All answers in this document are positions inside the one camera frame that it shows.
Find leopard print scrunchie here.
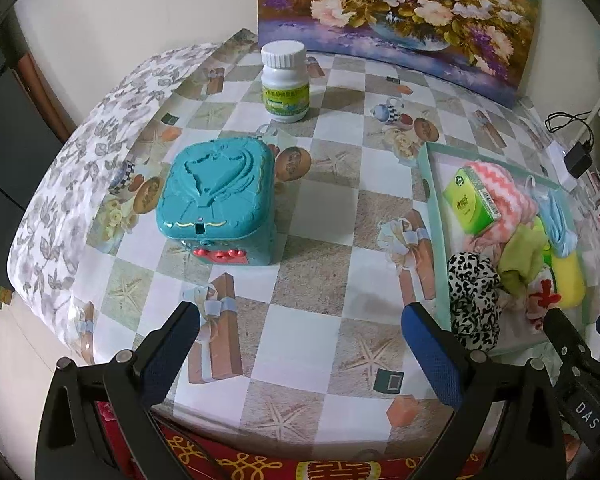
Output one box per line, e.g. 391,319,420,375
446,251,503,353

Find pink white chenille cloth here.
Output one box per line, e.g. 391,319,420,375
460,160,538,256

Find green tissue packet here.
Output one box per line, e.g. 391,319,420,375
442,166,502,236

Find red white cloth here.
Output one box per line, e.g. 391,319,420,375
525,265,563,333

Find white pill bottle green label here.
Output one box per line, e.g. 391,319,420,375
260,41,311,123

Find black charger adapter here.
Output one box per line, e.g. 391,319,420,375
564,141,593,178

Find black charger cable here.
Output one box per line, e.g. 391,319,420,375
545,112,596,148

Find grey leaf print cloth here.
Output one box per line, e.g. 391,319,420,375
7,42,221,366

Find flower painting canvas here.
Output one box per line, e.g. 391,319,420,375
256,0,543,109

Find dark cabinet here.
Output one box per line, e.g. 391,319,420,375
0,25,78,291

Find lime green cloth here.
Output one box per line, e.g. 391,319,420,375
497,220,553,298

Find yellow sponge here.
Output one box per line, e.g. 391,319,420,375
550,252,587,308

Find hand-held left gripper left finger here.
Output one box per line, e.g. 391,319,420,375
35,301,202,480

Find red gold patterned cloth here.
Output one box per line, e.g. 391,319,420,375
95,400,586,480

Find teal cloth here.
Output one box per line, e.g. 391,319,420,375
157,139,277,266

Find white tray teal rim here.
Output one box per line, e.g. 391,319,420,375
417,141,598,358

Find blue face mask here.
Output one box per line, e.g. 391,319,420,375
525,175,578,258

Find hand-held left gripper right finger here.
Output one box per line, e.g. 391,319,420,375
401,302,566,480

